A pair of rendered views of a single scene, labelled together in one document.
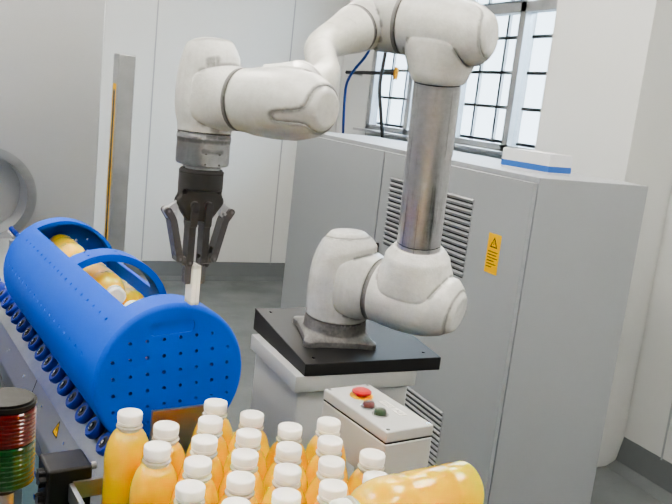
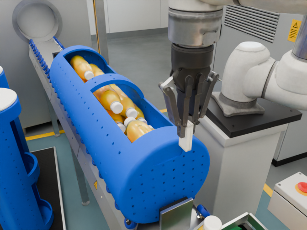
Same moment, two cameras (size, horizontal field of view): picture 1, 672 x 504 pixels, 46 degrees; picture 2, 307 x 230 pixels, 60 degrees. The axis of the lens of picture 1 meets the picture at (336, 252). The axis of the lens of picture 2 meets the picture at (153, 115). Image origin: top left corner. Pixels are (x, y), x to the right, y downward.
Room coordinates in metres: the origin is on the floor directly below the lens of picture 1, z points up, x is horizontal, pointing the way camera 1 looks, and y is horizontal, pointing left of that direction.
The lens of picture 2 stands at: (0.86, 0.28, 1.62)
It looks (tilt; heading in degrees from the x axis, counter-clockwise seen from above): 32 degrees down; 4
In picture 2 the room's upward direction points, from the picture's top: straight up
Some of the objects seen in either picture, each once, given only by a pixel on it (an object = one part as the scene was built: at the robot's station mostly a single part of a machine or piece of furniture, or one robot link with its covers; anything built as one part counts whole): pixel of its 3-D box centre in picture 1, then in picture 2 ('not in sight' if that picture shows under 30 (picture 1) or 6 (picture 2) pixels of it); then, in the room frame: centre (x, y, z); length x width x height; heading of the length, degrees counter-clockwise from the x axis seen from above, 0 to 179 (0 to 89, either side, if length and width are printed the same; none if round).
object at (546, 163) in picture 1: (535, 161); not in sight; (3.00, -0.71, 1.48); 0.24 x 0.12 x 0.08; 34
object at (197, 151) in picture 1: (203, 150); (193, 25); (1.33, 0.24, 1.51); 0.09 x 0.09 x 0.06
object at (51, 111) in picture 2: not in sight; (51, 109); (3.00, 1.43, 0.31); 0.06 x 0.06 x 0.63; 33
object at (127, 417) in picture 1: (129, 418); not in sight; (1.16, 0.29, 1.10); 0.04 x 0.04 x 0.02
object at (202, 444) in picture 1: (204, 445); not in sight; (1.10, 0.16, 1.10); 0.04 x 0.04 x 0.02
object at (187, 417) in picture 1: (174, 438); (174, 218); (1.34, 0.25, 0.99); 0.10 x 0.02 x 0.12; 123
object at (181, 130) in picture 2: (181, 269); (177, 128); (1.32, 0.26, 1.31); 0.03 x 0.01 x 0.05; 123
